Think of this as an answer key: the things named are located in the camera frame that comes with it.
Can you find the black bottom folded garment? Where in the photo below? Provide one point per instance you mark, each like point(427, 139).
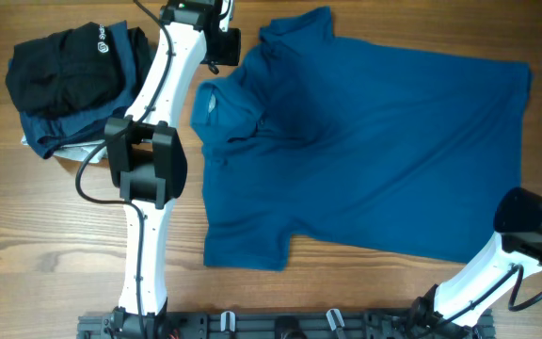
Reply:
point(143, 55)

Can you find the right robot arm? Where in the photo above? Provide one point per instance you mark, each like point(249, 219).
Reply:
point(460, 307)

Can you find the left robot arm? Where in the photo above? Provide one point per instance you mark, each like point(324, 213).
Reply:
point(148, 164)

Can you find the black folded garment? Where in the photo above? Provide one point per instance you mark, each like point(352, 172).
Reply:
point(66, 72)
point(143, 55)

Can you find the blue polo shirt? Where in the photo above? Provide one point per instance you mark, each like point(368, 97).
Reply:
point(360, 144)

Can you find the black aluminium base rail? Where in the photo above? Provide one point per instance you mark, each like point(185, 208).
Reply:
point(369, 324)

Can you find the light grey folded garment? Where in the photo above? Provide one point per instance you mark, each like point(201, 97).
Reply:
point(78, 151)

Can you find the navy folded garment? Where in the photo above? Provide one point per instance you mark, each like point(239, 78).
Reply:
point(44, 137)

